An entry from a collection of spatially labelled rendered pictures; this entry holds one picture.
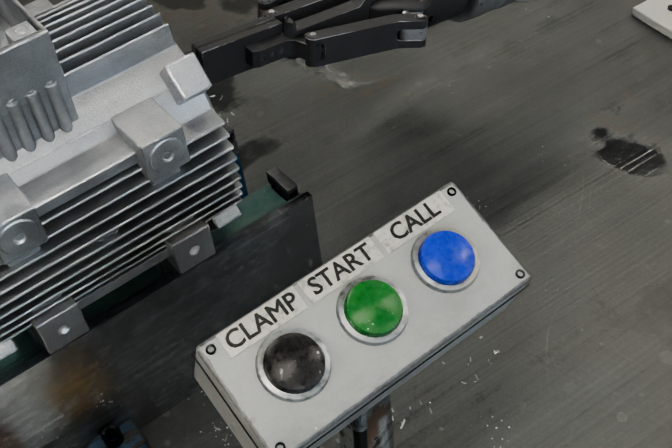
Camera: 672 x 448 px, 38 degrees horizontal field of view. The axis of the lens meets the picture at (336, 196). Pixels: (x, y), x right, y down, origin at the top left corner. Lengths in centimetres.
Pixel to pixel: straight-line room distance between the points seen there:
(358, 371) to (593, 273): 41
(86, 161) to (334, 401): 23
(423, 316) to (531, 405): 29
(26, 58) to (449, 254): 26
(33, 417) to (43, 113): 23
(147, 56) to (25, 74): 9
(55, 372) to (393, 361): 29
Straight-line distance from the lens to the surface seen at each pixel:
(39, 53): 59
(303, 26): 74
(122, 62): 64
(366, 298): 49
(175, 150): 61
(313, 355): 48
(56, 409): 74
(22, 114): 60
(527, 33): 111
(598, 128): 100
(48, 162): 62
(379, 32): 75
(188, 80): 62
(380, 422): 61
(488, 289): 52
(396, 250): 52
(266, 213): 76
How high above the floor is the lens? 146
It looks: 46 degrees down
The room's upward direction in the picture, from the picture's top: 7 degrees counter-clockwise
